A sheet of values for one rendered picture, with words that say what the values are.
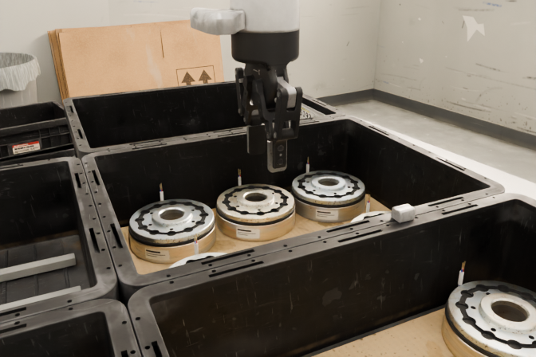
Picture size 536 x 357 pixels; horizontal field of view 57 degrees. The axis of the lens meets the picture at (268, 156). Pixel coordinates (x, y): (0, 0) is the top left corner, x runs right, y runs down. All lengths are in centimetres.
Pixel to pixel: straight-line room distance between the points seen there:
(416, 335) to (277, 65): 30
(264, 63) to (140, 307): 28
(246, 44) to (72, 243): 33
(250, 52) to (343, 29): 370
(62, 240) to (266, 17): 37
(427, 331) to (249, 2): 36
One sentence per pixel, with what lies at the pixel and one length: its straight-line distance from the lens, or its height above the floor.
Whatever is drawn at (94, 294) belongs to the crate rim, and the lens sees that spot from 38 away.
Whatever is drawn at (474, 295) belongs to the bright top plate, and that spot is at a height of 86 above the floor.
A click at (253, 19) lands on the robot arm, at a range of 51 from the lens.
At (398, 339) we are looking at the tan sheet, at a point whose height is 83.
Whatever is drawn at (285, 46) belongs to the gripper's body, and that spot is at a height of 107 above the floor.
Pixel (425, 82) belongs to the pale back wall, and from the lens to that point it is 414.
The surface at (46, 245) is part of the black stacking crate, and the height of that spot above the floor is 83.
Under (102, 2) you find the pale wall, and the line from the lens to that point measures 329.
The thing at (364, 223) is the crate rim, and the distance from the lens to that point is 46.
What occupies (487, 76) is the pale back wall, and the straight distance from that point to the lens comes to 380.
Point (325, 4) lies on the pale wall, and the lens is 406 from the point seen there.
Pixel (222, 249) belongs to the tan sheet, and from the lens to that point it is 60.
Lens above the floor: 115
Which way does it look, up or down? 22 degrees down
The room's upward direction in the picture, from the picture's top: straight up
